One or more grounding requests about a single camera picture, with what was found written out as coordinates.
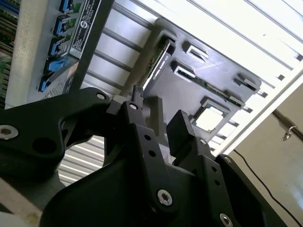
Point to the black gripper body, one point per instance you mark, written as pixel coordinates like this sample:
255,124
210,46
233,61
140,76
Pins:
106,201

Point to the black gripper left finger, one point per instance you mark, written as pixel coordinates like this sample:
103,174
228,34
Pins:
47,123

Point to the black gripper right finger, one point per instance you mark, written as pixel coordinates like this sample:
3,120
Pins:
180,132

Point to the green black graphics card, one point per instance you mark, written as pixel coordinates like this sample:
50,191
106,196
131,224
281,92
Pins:
163,63

